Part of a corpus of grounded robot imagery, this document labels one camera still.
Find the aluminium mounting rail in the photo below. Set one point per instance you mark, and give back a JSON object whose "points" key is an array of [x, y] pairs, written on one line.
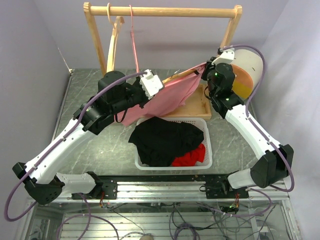
{"points": [[138, 192]]}

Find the round pastel drawer cabinet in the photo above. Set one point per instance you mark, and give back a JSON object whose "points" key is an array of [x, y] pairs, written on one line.
{"points": [[248, 68]]}

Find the pink t shirt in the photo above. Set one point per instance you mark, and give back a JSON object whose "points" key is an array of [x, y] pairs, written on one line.
{"points": [[174, 95]]}

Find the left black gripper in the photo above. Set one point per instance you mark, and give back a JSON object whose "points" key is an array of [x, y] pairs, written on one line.
{"points": [[138, 84]]}

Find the light wooden hanger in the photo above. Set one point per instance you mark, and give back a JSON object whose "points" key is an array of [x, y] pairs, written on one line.
{"points": [[116, 27]]}

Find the red t shirt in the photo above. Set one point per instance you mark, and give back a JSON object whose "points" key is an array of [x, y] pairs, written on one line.
{"points": [[191, 158]]}

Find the black printed t shirt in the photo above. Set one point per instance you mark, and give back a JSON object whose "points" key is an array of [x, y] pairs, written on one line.
{"points": [[159, 142]]}

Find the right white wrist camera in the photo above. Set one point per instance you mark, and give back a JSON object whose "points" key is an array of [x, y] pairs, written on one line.
{"points": [[225, 56]]}

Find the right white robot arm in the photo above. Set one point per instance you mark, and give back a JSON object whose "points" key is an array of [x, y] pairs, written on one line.
{"points": [[274, 160]]}

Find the pink wire hanger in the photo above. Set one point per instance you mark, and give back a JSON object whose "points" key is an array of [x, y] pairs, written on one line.
{"points": [[132, 35]]}

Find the wooden hanger metal hook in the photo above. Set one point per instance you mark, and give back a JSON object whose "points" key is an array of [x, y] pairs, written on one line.
{"points": [[179, 75]]}

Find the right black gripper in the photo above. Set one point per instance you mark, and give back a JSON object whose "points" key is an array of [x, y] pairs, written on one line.
{"points": [[209, 67]]}

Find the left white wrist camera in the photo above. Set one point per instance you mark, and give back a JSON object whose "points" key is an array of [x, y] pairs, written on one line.
{"points": [[151, 84]]}

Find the wooden clothes rack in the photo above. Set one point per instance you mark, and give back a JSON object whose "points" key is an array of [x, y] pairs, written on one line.
{"points": [[196, 105]]}

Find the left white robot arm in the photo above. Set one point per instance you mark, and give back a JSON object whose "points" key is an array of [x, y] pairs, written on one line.
{"points": [[41, 177]]}

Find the white plastic basket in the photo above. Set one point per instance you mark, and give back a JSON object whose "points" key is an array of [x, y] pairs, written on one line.
{"points": [[198, 123]]}

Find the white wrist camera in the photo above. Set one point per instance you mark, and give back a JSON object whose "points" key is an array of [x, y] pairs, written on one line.
{"points": [[151, 84], [225, 56]]}

